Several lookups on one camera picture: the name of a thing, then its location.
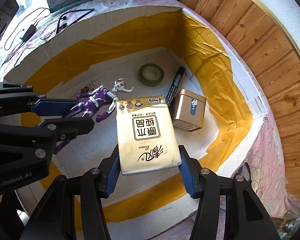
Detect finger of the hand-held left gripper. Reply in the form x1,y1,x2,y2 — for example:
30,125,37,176
0,117,95,161
0,82,80,120

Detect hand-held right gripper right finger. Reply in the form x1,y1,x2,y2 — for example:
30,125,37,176
178,145,282,240

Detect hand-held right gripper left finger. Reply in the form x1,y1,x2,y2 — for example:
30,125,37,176
20,146,121,240

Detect purple silver action figure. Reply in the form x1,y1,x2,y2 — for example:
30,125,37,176
52,79,135,155

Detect yellow tissue pack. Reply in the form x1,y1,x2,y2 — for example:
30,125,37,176
115,95,182,175

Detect gold tin box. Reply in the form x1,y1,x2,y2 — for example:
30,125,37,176
169,89,207,132

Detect green tape roll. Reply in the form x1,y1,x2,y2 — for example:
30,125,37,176
138,63,165,87

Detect black marker pen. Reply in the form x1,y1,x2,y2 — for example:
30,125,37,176
165,67,186,105

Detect white cardboard box yellow tape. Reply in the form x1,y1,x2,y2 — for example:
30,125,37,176
0,5,269,230

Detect black neckband earphones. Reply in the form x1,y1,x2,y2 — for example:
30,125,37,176
2,8,95,53

